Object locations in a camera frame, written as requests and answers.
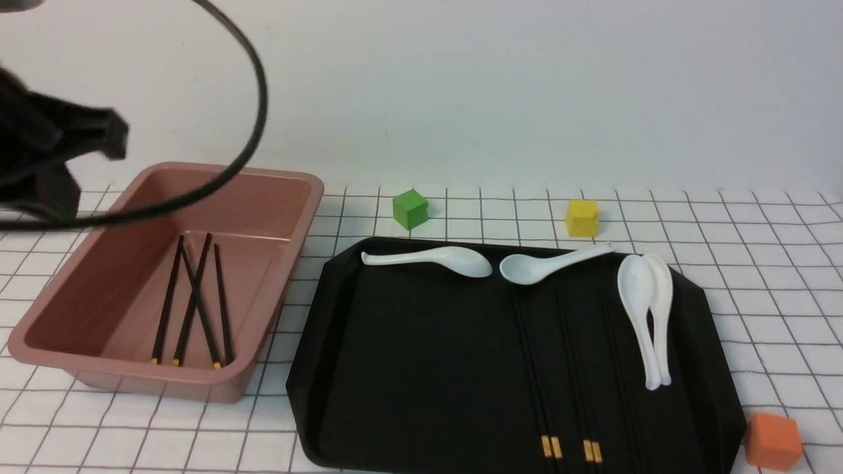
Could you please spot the orange cube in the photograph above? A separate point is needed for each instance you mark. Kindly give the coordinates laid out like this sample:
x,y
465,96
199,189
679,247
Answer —
x,y
773,442

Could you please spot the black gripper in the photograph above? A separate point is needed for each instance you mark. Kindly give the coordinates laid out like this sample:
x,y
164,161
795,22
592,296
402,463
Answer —
x,y
39,135

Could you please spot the black chopstick tray centre left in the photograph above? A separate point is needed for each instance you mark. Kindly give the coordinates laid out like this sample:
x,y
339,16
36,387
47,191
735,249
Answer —
x,y
542,422

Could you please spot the black chopstick tray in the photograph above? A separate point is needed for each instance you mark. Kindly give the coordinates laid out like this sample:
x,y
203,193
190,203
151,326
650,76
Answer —
x,y
585,389
542,422
559,462
577,394

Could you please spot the white spoon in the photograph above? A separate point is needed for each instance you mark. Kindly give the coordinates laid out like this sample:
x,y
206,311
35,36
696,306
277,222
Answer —
x,y
636,287
528,270
460,260
660,308

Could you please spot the black chopstick tray centre right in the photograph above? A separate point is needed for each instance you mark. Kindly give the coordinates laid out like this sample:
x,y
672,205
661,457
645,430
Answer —
x,y
559,462

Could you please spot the black chopstick tray right outer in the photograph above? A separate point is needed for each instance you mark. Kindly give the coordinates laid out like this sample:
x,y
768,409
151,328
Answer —
x,y
585,389

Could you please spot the pink plastic bin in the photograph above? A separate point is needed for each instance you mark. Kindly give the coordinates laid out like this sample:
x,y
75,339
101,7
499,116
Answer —
x,y
98,317

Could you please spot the white spoon right inner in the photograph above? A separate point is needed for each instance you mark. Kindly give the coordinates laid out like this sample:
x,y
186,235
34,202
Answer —
x,y
636,287

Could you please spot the black plastic tray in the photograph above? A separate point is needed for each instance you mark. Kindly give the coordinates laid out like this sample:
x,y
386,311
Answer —
x,y
417,369

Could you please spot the black chopstick tray right inner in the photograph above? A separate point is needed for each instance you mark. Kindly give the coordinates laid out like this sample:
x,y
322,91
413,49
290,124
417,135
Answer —
x,y
577,394

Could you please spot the yellow cube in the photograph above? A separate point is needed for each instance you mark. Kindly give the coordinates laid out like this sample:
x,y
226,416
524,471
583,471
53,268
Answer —
x,y
582,219

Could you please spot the green cube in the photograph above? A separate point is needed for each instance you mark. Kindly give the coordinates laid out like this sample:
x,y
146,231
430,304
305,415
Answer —
x,y
410,209

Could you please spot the white spoon far left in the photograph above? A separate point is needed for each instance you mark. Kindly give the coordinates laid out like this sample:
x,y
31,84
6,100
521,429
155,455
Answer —
x,y
460,260

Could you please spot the black chopstick in bin left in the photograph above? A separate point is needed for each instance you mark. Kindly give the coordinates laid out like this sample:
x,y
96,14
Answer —
x,y
159,343

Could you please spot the black chopstick in bin right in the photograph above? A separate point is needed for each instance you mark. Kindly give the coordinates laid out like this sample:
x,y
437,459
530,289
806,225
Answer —
x,y
203,257

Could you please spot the black chopstick gold band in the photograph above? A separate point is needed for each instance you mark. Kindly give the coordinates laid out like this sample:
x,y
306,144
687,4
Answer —
x,y
228,346
198,306

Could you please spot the black chopstick in bin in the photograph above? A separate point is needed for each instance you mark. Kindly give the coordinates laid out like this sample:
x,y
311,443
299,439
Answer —
x,y
203,257
159,343

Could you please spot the white spoon centre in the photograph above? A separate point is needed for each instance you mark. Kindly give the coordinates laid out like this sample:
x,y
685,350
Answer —
x,y
528,270

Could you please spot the white spoon right outer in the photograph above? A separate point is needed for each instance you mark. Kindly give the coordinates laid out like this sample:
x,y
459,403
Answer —
x,y
660,308

